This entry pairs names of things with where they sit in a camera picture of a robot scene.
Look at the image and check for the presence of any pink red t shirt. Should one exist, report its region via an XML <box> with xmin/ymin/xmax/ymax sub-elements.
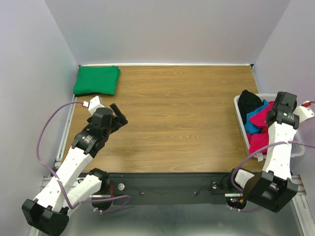
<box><xmin>244</xmin><ymin>99</ymin><xmax>274</xmax><ymax>154</ymax></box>

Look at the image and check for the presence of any folded green t shirt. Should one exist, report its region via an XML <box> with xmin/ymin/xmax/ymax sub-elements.
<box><xmin>73</xmin><ymin>66</ymin><xmax>121</xmax><ymax>96</ymax></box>

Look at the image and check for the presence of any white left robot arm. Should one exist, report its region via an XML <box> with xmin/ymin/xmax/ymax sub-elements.
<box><xmin>22</xmin><ymin>101</ymin><xmax>128</xmax><ymax>236</ymax></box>

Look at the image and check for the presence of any aluminium frame rail right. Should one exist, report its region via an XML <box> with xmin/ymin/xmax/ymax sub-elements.
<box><xmin>291</xmin><ymin>175</ymin><xmax>315</xmax><ymax>236</ymax></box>

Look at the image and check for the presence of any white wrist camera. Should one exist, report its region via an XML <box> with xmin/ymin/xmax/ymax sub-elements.
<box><xmin>293</xmin><ymin>101</ymin><xmax>315</xmax><ymax>123</ymax></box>
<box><xmin>82</xmin><ymin>96</ymin><xmax>104</xmax><ymax>115</ymax></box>

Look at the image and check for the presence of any white plastic laundry basket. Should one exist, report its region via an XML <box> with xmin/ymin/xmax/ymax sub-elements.
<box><xmin>234</xmin><ymin>93</ymin><xmax>305</xmax><ymax>158</ymax></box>

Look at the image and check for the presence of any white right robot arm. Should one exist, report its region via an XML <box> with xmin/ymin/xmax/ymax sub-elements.
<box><xmin>226</xmin><ymin>91</ymin><xmax>300</xmax><ymax>212</ymax></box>

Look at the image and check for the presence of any aluminium frame rail left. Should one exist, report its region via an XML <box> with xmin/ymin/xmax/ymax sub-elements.
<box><xmin>35</xmin><ymin>95</ymin><xmax>77</xmax><ymax>176</ymax></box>

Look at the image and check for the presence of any black t shirt in basket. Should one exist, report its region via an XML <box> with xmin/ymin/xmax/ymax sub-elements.
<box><xmin>237</xmin><ymin>90</ymin><xmax>263</xmax><ymax>125</ymax></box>

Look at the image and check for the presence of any aluminium frame rail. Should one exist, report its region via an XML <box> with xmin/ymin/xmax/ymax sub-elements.
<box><xmin>35</xmin><ymin>95</ymin><xmax>77</xmax><ymax>176</ymax></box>
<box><xmin>291</xmin><ymin>175</ymin><xmax>315</xmax><ymax>236</ymax></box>

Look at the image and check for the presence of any blue t shirt in basket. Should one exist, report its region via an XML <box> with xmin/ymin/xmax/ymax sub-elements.
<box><xmin>244</xmin><ymin>99</ymin><xmax>269</xmax><ymax>135</ymax></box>

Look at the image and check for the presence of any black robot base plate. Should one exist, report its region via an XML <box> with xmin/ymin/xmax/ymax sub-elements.
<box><xmin>109</xmin><ymin>172</ymin><xmax>240</xmax><ymax>206</ymax></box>

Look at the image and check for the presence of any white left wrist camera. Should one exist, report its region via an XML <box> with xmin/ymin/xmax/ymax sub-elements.
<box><xmin>82</xmin><ymin>96</ymin><xmax>104</xmax><ymax>115</ymax></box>

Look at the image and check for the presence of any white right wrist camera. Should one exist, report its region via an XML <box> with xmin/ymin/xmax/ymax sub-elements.
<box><xmin>293</xmin><ymin>101</ymin><xmax>315</xmax><ymax>123</ymax></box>

